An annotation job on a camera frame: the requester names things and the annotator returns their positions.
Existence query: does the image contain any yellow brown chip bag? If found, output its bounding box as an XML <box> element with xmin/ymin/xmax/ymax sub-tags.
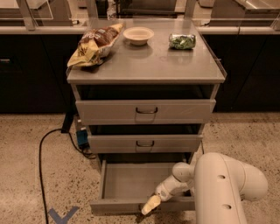
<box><xmin>67</xmin><ymin>23</ymin><xmax>123</xmax><ymax>67</ymax></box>

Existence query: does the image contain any grey metal drawer cabinet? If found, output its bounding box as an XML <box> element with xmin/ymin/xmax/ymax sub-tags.
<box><xmin>66</xmin><ymin>18</ymin><xmax>228</xmax><ymax>165</ymax></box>

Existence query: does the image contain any grey top drawer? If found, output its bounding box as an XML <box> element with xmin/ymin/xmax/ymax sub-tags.
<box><xmin>76</xmin><ymin>100</ymin><xmax>215</xmax><ymax>125</ymax></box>

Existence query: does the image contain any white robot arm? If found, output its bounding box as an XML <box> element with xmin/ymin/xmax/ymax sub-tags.
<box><xmin>141</xmin><ymin>152</ymin><xmax>269</xmax><ymax>224</ymax></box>

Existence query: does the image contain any dark counter with grey ledge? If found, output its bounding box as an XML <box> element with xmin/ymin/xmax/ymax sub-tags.
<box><xmin>0</xmin><ymin>34</ymin><xmax>280</xmax><ymax>114</ymax></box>

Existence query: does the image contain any grey middle drawer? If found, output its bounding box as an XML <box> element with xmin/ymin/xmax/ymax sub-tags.
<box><xmin>87</xmin><ymin>135</ymin><xmax>202</xmax><ymax>153</ymax></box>

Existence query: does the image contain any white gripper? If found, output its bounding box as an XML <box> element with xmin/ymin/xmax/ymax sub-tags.
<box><xmin>141</xmin><ymin>175</ymin><xmax>187</xmax><ymax>215</ymax></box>

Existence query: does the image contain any blue power box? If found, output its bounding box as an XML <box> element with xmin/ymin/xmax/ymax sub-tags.
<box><xmin>76</xmin><ymin>128</ymin><xmax>89</xmax><ymax>150</ymax></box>

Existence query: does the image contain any beige paper bowl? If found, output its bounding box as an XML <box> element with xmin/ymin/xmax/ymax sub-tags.
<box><xmin>123</xmin><ymin>27</ymin><xmax>154</xmax><ymax>46</ymax></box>

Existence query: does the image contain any grey drawer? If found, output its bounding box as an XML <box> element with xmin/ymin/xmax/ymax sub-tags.
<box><xmin>87</xmin><ymin>135</ymin><xmax>202</xmax><ymax>153</ymax></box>
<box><xmin>89</xmin><ymin>160</ymin><xmax>196</xmax><ymax>217</ymax></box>
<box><xmin>76</xmin><ymin>100</ymin><xmax>215</xmax><ymax>125</ymax></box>

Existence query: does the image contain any blue tape floor mark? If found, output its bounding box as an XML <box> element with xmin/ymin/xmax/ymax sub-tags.
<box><xmin>47</xmin><ymin>206</ymin><xmax>81</xmax><ymax>224</ymax></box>

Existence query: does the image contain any grey bottom drawer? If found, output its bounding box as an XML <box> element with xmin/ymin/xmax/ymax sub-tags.
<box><xmin>89</xmin><ymin>160</ymin><xmax>196</xmax><ymax>217</ymax></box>

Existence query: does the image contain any green snack bag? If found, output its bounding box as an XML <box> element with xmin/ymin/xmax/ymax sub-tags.
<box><xmin>169</xmin><ymin>34</ymin><xmax>196</xmax><ymax>50</ymax></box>

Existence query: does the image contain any black cable left floor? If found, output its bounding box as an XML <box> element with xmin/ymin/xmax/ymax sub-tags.
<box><xmin>38</xmin><ymin>127</ymin><xmax>97</xmax><ymax>224</ymax></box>

